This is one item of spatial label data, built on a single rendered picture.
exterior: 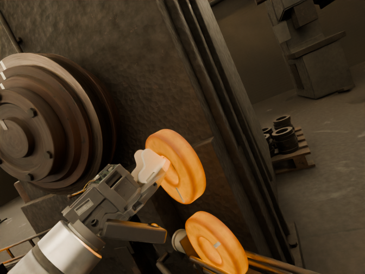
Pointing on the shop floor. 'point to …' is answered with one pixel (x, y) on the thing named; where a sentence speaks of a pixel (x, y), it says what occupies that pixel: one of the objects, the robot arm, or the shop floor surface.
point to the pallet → (287, 145)
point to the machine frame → (159, 111)
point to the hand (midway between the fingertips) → (169, 158)
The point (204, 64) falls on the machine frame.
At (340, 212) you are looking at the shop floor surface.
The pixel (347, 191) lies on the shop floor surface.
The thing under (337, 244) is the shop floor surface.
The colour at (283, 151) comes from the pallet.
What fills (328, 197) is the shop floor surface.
